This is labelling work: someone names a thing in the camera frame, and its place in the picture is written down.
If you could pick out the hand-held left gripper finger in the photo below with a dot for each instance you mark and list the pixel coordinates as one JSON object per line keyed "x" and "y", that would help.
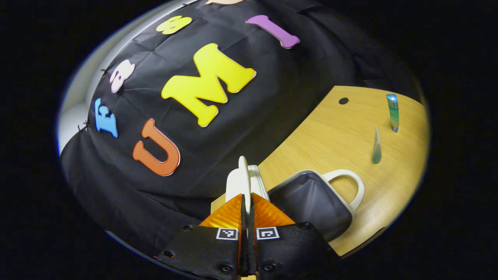
{"x": 244, "y": 241}
{"x": 252, "y": 249}

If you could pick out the blue capped clear bottle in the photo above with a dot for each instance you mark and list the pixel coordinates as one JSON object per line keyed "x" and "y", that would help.
{"x": 393, "y": 112}

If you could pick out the small white suitcase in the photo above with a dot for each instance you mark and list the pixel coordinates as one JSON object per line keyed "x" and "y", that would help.
{"x": 311, "y": 202}

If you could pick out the row of black cloth clips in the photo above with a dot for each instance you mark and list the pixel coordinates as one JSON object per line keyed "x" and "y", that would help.
{"x": 104, "y": 71}

